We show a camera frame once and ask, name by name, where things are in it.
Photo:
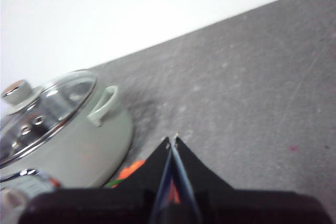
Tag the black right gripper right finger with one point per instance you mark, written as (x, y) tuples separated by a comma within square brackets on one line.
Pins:
[(249, 208)]

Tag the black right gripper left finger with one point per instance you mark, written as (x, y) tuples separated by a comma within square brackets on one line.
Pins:
[(105, 205)]

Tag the orange toy pumpkin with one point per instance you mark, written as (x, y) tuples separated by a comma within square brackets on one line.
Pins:
[(132, 168)]

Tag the glass lid with green knob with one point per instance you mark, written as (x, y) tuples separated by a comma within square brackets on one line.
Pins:
[(50, 108)]

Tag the pale green electric pot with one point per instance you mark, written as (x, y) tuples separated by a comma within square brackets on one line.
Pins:
[(99, 145)]

